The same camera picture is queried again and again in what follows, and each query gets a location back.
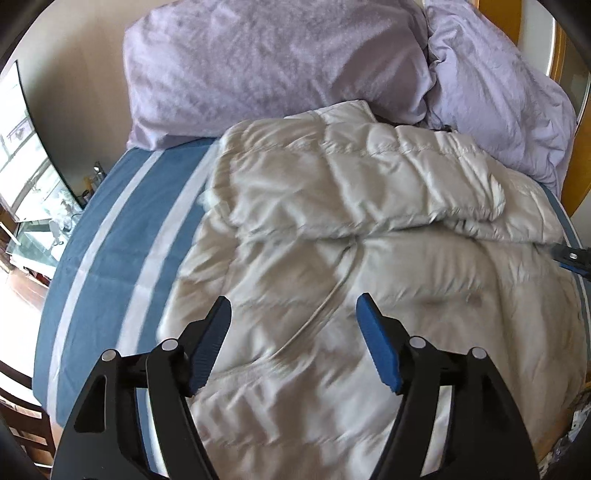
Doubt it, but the blue white striped bed sheet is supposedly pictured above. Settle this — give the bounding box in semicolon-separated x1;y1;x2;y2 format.
32;138;222;480

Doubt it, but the window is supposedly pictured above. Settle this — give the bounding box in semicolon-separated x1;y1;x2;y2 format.
0;62;85;222

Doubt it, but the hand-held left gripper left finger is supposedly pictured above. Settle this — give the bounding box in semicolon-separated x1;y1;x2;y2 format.
50;296;232;480

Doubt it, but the glass table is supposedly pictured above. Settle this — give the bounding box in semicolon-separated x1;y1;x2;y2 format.
7;215;77;271

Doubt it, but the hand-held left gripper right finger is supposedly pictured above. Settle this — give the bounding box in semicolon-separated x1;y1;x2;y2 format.
356;292;541;480

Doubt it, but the wooden headboard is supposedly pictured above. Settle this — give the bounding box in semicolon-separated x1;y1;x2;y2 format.
478;0;591;217

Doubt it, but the dark wooden chair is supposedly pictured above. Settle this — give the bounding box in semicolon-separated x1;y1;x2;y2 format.
0;360;58;469

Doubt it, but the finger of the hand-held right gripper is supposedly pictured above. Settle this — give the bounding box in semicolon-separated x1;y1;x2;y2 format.
551;247;591;278

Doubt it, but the lavender pillow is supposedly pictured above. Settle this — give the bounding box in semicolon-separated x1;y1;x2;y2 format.
124;0;432;151
422;0;579;197

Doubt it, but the cream down jacket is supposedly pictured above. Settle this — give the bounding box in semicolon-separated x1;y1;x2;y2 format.
159;99;587;480

